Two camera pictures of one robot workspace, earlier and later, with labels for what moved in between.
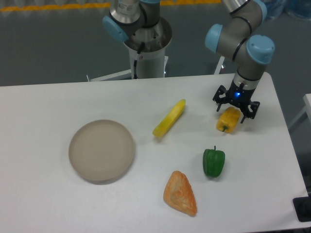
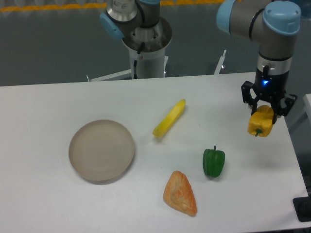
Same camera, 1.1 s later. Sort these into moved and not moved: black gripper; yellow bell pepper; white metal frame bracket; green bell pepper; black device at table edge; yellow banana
Moved: black gripper; yellow bell pepper
Not moved: yellow banana; green bell pepper; black device at table edge; white metal frame bracket
